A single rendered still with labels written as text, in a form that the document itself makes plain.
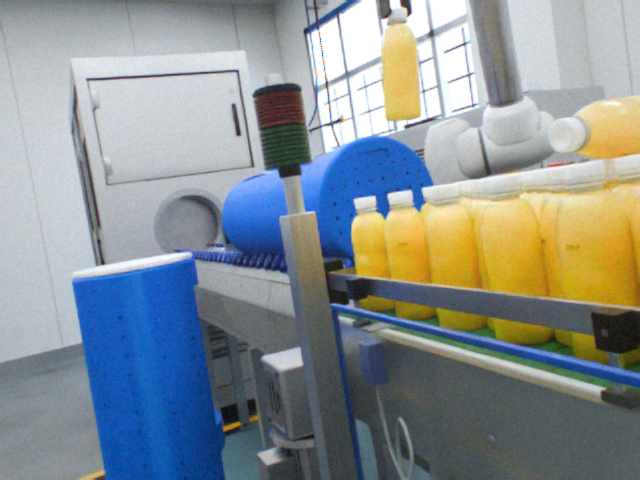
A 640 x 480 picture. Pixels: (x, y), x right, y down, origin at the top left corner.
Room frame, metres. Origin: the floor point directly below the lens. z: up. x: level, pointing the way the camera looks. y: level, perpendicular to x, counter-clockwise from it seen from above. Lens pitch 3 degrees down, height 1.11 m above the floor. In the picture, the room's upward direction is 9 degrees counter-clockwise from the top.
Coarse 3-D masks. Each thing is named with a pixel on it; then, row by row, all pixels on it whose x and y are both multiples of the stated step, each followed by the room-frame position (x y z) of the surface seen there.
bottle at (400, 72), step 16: (384, 32) 1.20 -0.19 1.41; (400, 32) 1.17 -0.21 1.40; (384, 48) 1.19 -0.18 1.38; (400, 48) 1.17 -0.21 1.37; (416, 48) 1.19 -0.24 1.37; (384, 64) 1.19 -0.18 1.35; (400, 64) 1.17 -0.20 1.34; (416, 64) 1.18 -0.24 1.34; (384, 80) 1.20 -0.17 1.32; (400, 80) 1.17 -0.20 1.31; (416, 80) 1.18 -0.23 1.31; (384, 96) 1.20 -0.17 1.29; (400, 96) 1.17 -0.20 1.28; (416, 96) 1.18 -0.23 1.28; (384, 112) 1.21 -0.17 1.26; (400, 112) 1.18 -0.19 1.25; (416, 112) 1.18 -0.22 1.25
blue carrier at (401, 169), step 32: (320, 160) 1.37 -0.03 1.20; (352, 160) 1.31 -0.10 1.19; (384, 160) 1.34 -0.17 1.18; (416, 160) 1.37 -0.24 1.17; (256, 192) 1.74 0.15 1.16; (320, 192) 1.28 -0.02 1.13; (352, 192) 1.30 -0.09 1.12; (384, 192) 1.34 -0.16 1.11; (416, 192) 1.36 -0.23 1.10; (224, 224) 2.05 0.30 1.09; (256, 224) 1.72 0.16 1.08; (320, 224) 1.29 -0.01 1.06; (352, 256) 1.30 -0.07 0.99
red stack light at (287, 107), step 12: (264, 96) 0.76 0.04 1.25; (276, 96) 0.75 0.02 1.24; (288, 96) 0.76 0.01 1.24; (300, 96) 0.77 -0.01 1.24; (264, 108) 0.76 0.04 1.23; (276, 108) 0.75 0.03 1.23; (288, 108) 0.76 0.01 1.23; (300, 108) 0.77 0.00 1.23; (264, 120) 0.76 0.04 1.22; (276, 120) 0.76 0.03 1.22; (288, 120) 0.76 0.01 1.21; (300, 120) 0.76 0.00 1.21
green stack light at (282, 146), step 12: (264, 132) 0.76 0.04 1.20; (276, 132) 0.76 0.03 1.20; (288, 132) 0.75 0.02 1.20; (300, 132) 0.76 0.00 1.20; (264, 144) 0.77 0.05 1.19; (276, 144) 0.76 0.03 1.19; (288, 144) 0.75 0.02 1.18; (300, 144) 0.76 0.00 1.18; (264, 156) 0.77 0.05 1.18; (276, 156) 0.76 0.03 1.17; (288, 156) 0.75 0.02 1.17; (300, 156) 0.76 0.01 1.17; (312, 156) 0.78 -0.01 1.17; (264, 168) 0.78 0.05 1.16; (276, 168) 0.77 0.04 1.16
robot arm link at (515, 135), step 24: (480, 0) 1.75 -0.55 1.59; (504, 0) 1.76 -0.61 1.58; (480, 24) 1.78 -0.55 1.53; (504, 24) 1.77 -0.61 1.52; (480, 48) 1.81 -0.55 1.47; (504, 48) 1.78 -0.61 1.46; (504, 72) 1.80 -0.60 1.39; (504, 96) 1.82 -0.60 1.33; (504, 120) 1.82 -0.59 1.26; (528, 120) 1.82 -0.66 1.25; (552, 120) 1.84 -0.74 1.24; (504, 144) 1.85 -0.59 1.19; (528, 144) 1.83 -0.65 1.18; (504, 168) 1.89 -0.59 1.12
